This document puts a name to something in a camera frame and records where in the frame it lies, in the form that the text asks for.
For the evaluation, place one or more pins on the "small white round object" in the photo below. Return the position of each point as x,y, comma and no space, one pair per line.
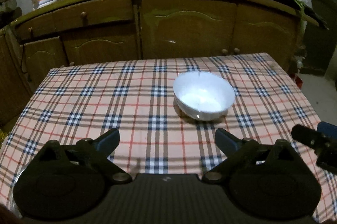
299,64

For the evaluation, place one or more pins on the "patterned white ceramic bowl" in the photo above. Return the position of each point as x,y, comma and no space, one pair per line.
202,95

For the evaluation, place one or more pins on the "large steel plate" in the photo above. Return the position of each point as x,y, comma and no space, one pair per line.
14,187

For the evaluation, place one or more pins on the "wooden double-door cabinet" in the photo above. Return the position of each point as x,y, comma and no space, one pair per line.
197,29

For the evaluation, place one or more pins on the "plaid tablecloth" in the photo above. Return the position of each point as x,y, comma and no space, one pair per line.
105,97

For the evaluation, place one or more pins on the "red plastic bag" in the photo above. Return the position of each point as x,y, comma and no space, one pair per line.
298,81

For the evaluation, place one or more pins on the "dark green door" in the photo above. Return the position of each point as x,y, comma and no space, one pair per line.
323,42

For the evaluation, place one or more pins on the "narrow wooden cabinet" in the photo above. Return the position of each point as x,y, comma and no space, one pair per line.
10,82

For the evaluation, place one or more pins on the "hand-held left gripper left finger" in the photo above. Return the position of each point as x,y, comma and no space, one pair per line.
108,141

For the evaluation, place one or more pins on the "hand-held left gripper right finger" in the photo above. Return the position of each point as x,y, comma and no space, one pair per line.
225,141

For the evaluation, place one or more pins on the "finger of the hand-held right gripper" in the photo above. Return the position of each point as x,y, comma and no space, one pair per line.
329,129
308,137

